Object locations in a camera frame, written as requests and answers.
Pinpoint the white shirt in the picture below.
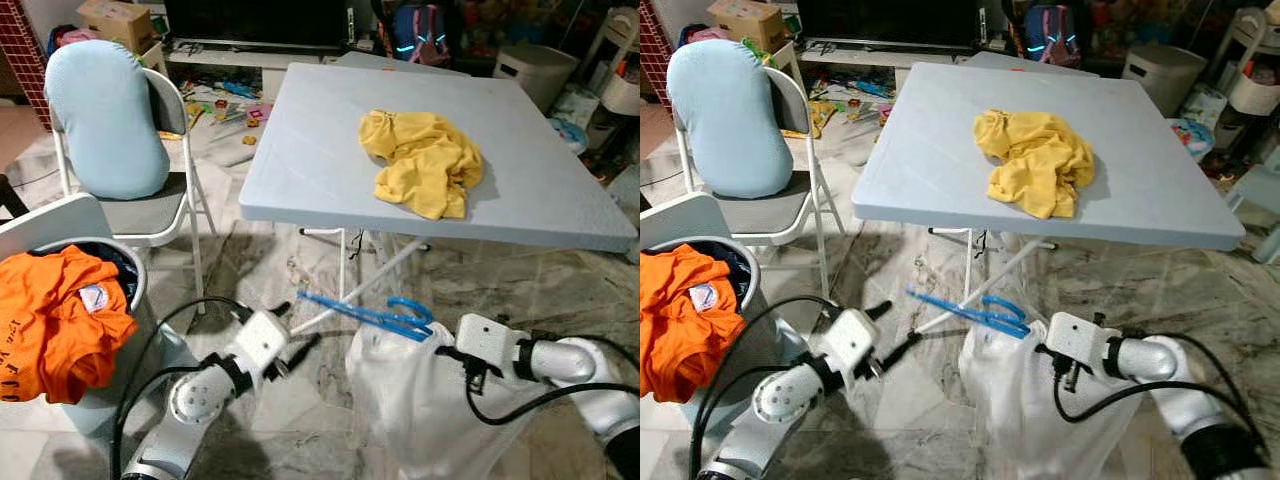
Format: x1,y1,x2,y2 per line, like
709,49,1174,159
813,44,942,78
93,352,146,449
345,320,611,480
958,320,1171,480

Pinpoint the orange shirt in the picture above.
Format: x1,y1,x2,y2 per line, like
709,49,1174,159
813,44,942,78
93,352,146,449
640,245,749,403
0,245,139,403

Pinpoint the grey folding chair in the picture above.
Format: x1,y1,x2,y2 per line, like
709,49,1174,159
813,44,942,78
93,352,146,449
668,65,846,301
45,65,216,316

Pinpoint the yellow shirt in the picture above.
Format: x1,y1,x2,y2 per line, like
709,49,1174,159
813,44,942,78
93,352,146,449
358,108,485,221
973,108,1096,221

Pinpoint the white laundry bin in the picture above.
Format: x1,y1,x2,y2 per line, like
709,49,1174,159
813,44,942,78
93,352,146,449
0,193,201,436
640,193,801,436

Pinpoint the light blue cushion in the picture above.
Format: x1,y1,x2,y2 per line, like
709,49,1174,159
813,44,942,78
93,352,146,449
43,40,171,201
666,40,796,199

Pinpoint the white plastic child chair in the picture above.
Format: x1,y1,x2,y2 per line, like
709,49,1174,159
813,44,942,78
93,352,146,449
1225,165,1280,266

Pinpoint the black television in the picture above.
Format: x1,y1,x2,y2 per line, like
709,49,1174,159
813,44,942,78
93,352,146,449
795,0,986,46
163,0,351,51

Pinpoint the dark wooden stool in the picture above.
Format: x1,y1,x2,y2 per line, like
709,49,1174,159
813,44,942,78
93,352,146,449
0,175,31,216

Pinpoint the dark blue backpack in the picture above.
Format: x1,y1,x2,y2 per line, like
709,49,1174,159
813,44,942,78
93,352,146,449
1022,3,1081,63
392,3,451,63

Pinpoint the white storage trolley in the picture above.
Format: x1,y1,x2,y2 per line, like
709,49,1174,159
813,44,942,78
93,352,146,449
1205,5,1280,151
580,5,641,116

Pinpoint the cardboard box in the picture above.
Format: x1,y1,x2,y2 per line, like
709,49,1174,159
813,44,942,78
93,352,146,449
75,0,156,53
705,0,786,53

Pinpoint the red brick pattern panel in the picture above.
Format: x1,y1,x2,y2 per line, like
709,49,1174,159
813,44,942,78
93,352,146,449
645,0,673,86
0,0,51,131

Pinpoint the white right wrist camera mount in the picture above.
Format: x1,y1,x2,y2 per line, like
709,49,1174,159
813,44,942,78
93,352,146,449
1045,312,1109,366
455,313,521,366

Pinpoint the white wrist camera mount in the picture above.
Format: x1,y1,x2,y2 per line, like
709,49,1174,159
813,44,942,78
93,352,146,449
1045,312,1109,366
232,310,291,381
455,313,521,366
822,308,881,379

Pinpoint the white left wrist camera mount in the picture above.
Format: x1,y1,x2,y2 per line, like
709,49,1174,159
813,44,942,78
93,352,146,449
822,308,881,379
232,310,291,381

